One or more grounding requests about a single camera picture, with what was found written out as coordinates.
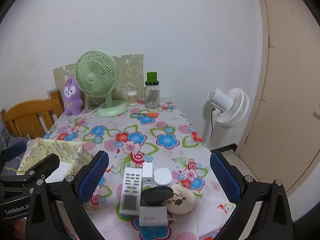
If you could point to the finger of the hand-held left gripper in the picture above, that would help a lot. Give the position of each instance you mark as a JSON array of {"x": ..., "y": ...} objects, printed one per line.
[
  {"x": 42, "y": 165},
  {"x": 15, "y": 150}
]

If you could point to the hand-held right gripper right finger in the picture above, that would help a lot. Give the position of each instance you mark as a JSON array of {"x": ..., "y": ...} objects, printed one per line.
[{"x": 225, "y": 177}]

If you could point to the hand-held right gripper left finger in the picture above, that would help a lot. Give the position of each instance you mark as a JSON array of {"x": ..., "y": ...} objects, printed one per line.
[{"x": 92, "y": 177}]

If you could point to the yellow printed box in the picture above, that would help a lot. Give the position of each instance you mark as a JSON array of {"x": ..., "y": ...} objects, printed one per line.
[{"x": 60, "y": 147}]

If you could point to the beige round compact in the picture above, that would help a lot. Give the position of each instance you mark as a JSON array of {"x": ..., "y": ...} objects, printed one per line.
[{"x": 183, "y": 203}]

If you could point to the white block power adapter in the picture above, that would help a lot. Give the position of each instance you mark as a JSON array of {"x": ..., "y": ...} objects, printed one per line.
[{"x": 148, "y": 171}]

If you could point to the white round case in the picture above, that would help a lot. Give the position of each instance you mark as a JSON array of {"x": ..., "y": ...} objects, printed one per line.
[{"x": 162, "y": 176}]

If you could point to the black round disc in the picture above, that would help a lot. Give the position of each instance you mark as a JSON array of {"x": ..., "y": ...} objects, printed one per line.
[{"x": 156, "y": 195}]

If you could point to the white wall charger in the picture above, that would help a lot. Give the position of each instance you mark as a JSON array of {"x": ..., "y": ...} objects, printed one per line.
[{"x": 151, "y": 216}]

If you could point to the grey plaid pillow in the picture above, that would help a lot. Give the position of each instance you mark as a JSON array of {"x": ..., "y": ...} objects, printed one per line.
[{"x": 3, "y": 135}]

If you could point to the wooden bed headboard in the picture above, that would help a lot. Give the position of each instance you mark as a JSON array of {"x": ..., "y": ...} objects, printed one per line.
[{"x": 27, "y": 115}]

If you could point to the white standing fan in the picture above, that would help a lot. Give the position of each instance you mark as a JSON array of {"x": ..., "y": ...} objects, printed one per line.
[{"x": 232, "y": 110}]

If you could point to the purple plush toy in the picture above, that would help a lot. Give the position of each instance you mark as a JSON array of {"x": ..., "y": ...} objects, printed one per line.
[{"x": 72, "y": 97}]

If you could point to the floral tablecloth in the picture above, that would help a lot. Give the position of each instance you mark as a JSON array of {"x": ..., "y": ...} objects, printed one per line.
[{"x": 160, "y": 127}]

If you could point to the orange scissors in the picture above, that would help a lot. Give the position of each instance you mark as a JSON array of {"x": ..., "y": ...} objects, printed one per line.
[{"x": 150, "y": 115}]

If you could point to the cotton swab container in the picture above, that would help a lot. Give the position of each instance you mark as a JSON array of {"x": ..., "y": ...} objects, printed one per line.
[{"x": 132, "y": 98}]

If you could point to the glass jar with green lid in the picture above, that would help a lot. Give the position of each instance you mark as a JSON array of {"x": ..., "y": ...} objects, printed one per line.
[{"x": 152, "y": 95}]

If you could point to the green desk fan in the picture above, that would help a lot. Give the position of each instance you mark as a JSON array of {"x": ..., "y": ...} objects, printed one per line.
[{"x": 96, "y": 75}]

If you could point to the beige patterned board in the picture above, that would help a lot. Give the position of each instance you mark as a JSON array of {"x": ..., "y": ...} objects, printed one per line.
[{"x": 130, "y": 70}]

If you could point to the beige door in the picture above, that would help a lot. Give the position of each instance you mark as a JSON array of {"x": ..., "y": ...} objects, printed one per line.
[{"x": 287, "y": 80}]

